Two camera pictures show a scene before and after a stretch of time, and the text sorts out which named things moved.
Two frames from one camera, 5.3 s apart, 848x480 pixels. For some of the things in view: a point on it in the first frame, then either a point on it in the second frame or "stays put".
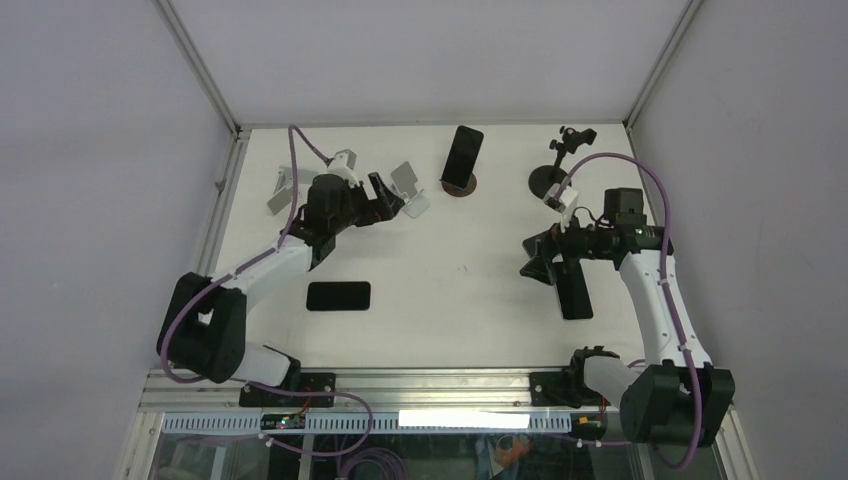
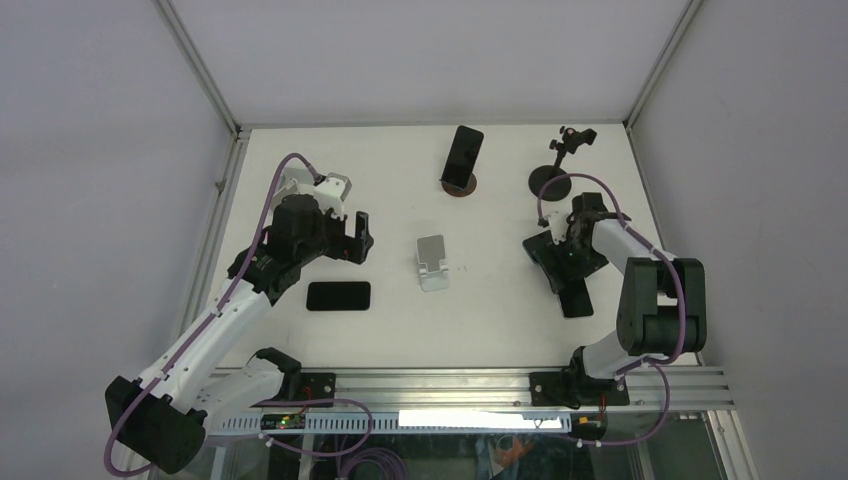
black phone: (338, 296) stays put
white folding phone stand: (403, 180) -> (430, 250)
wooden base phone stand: (457, 192) stays put
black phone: (463, 157) stays put
